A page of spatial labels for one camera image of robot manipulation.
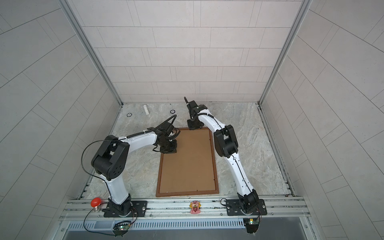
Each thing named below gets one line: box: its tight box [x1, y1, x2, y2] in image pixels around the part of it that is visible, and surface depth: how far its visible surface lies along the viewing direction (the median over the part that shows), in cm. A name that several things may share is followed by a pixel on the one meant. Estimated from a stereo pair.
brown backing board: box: [159, 129, 216, 194], surface depth 84 cm
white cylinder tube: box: [143, 104, 150, 115], surface depth 113 cm
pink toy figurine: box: [189, 200, 202, 215], surface depth 71 cm
